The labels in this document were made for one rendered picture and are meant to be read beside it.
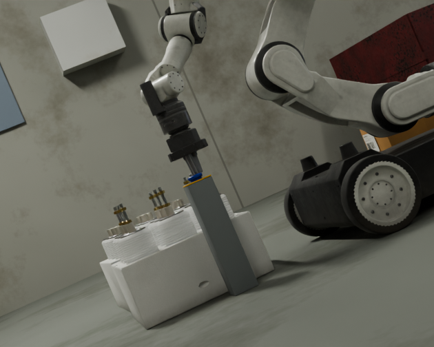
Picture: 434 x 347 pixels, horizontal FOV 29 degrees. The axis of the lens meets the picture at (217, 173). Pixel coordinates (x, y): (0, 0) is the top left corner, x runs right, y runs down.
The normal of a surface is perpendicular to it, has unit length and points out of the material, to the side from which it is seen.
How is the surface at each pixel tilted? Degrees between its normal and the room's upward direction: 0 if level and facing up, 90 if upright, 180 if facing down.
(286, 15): 90
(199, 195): 90
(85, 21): 90
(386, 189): 90
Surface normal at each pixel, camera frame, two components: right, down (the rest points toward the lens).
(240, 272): 0.18, -0.08
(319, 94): 0.51, 0.18
